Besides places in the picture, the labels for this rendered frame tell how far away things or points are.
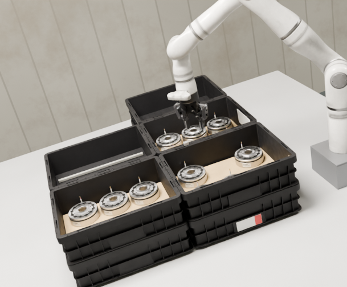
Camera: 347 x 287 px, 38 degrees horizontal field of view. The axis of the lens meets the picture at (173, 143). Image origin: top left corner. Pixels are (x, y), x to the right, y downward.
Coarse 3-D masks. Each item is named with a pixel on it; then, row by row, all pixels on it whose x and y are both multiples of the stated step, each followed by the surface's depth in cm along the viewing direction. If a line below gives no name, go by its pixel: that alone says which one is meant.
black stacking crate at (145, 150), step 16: (96, 144) 206; (112, 144) 208; (128, 144) 210; (144, 144) 200; (48, 160) 199; (64, 160) 205; (80, 160) 207; (96, 160) 209; (112, 160) 208; (128, 160) 205; (64, 176) 205; (80, 176) 202
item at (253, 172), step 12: (228, 132) 187; (192, 144) 185; (288, 156) 164; (168, 168) 173; (264, 168) 162; (276, 168) 163; (228, 180) 160; (240, 180) 161; (180, 192) 159; (192, 192) 158; (204, 192) 159
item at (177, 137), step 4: (160, 136) 210; (176, 136) 207; (180, 136) 207; (156, 140) 208; (160, 140) 207; (172, 140) 205; (176, 140) 204; (160, 144) 204; (164, 144) 204; (168, 144) 203
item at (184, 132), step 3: (192, 126) 213; (195, 126) 211; (198, 126) 211; (183, 129) 211; (186, 129) 211; (204, 129) 208; (183, 132) 209; (186, 132) 209; (198, 132) 206; (201, 132) 206; (204, 132) 206; (183, 135) 207; (186, 135) 206; (189, 135) 206; (192, 135) 206; (195, 135) 205; (198, 135) 204; (201, 135) 205
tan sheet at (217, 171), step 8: (264, 152) 189; (224, 160) 190; (232, 160) 189; (264, 160) 184; (272, 160) 183; (208, 168) 187; (216, 168) 186; (224, 168) 185; (232, 168) 184; (240, 168) 183; (248, 168) 182; (208, 176) 183; (216, 176) 182; (224, 176) 180
